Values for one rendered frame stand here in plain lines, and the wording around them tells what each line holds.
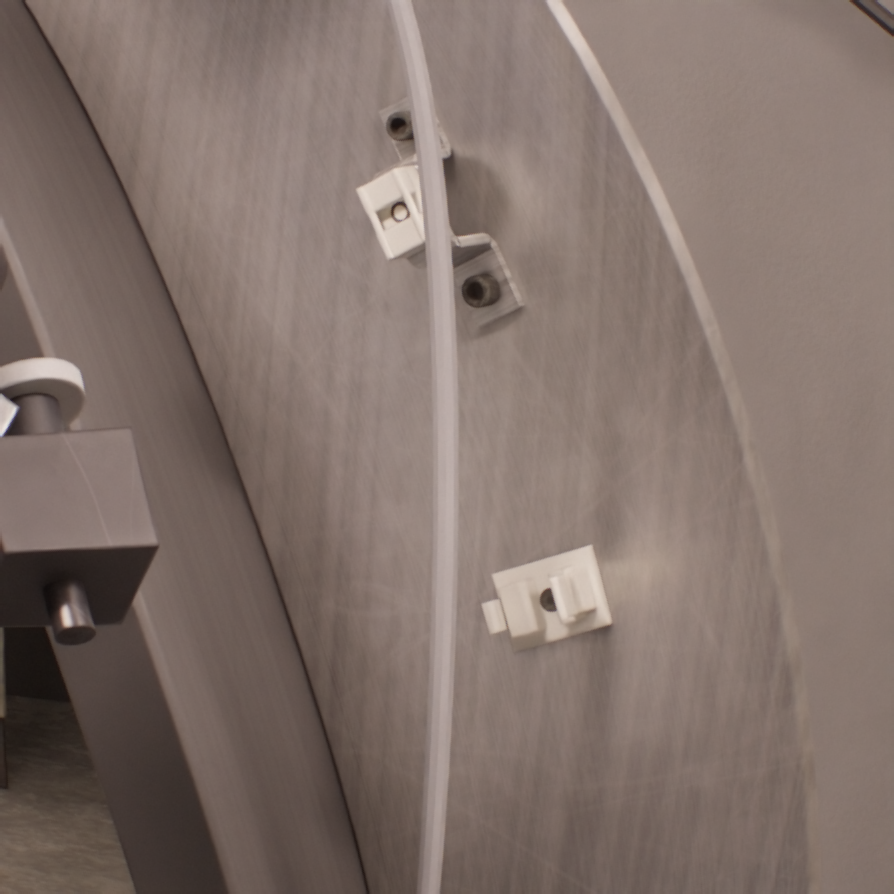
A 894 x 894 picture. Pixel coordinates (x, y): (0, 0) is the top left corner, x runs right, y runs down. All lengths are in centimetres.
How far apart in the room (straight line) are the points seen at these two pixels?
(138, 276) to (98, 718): 9
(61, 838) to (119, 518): 501
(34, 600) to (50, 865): 486
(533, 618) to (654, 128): 10
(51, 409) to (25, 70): 18
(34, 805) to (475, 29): 504
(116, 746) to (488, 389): 10
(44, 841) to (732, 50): 490
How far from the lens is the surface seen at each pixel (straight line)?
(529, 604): 103
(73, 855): 582
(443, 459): 100
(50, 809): 604
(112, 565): 89
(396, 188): 101
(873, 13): 95
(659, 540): 102
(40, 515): 89
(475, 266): 103
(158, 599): 103
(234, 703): 104
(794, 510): 100
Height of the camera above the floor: 155
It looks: 10 degrees down
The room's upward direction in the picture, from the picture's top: 4 degrees clockwise
